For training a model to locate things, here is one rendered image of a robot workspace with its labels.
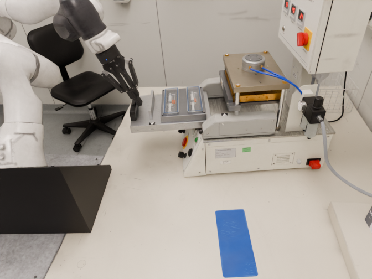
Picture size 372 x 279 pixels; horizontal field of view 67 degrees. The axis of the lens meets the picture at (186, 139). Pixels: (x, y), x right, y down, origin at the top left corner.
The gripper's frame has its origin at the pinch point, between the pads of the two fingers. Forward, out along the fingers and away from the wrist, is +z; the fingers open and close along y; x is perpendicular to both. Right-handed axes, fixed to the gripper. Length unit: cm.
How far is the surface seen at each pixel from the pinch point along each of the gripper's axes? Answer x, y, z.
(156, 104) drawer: -3.6, -4.4, 8.0
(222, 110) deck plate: -2.5, -27.3, 20.9
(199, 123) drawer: 10.0, -19.2, 14.7
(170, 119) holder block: 9.3, -10.3, 9.0
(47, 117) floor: -152, 159, 48
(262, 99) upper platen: 8.9, -42.5, 15.2
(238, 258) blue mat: 49, -20, 38
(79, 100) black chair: -97, 81, 27
